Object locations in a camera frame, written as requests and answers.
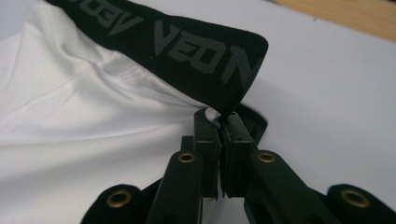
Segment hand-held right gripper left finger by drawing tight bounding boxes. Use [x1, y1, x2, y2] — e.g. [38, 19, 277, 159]
[181, 106, 223, 200]

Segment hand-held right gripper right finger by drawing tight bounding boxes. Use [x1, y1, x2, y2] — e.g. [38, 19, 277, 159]
[221, 111, 260, 199]

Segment white shorts with black waistband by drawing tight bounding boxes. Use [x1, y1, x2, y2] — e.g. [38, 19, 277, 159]
[0, 0, 270, 224]

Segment wooden table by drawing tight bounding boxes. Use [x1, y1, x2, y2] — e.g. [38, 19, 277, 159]
[265, 0, 396, 44]

